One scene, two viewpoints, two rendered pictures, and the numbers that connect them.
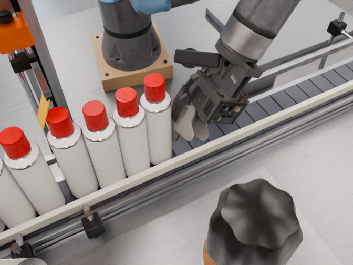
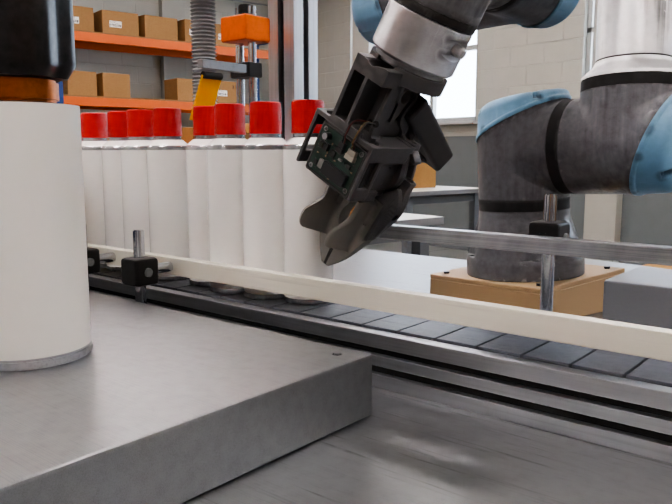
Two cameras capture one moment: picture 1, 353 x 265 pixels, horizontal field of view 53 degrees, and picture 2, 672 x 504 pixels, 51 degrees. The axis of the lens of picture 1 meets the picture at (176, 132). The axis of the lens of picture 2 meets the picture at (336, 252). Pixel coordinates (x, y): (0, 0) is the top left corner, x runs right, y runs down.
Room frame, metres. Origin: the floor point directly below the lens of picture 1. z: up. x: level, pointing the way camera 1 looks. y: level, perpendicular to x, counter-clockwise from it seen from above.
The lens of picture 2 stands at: (0.16, -0.65, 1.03)
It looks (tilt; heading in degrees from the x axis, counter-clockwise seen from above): 8 degrees down; 67
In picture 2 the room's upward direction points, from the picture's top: straight up
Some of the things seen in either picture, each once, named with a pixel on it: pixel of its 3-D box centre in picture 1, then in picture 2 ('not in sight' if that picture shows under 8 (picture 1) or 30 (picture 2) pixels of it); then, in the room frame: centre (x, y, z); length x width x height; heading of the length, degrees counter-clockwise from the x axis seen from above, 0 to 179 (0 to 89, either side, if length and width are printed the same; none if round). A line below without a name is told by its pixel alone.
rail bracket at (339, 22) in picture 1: (337, 47); not in sight; (0.71, -0.40, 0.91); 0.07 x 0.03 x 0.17; 28
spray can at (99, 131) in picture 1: (104, 149); (231, 198); (0.35, 0.12, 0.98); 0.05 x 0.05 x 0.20
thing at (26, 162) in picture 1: (33, 175); (169, 194); (0.30, 0.23, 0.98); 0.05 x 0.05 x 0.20
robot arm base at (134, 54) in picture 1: (129, 34); (524, 234); (0.74, 0.12, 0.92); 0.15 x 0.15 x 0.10
